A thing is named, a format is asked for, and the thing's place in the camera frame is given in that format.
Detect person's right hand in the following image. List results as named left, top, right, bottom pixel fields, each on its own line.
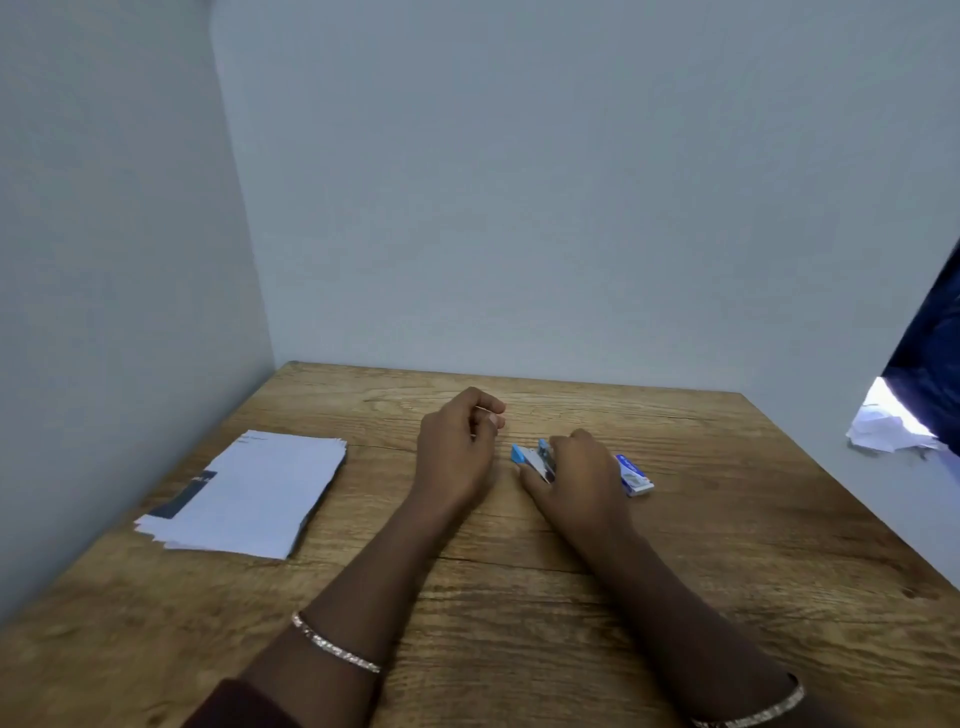
left=519, top=428, right=633, bottom=538

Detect person's left hand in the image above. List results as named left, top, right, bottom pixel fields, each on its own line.
left=414, top=387, right=508, bottom=514

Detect blue and white stapler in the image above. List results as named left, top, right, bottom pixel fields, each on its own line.
left=510, top=439, right=558, bottom=485

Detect person's left forearm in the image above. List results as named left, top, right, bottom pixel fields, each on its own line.
left=238, top=491, right=481, bottom=728

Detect person's right forearm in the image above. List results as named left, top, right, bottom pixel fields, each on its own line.
left=573, top=521, right=852, bottom=728

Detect blue and white staple box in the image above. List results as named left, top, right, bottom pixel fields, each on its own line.
left=613, top=453, right=656, bottom=498

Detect stack of white paper sheets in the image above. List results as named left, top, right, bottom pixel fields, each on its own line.
left=133, top=429, right=348, bottom=561

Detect crumpled white paper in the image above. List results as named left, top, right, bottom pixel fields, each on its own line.
left=846, top=403, right=948, bottom=456

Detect maroon sleeve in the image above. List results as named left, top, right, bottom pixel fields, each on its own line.
left=182, top=678, right=303, bottom=728

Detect dark blue cloth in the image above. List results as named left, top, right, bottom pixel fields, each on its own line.
left=880, top=238, right=960, bottom=459

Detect silver bracelet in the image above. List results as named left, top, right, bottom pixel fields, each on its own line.
left=290, top=610, right=383, bottom=675
left=690, top=674, right=807, bottom=728

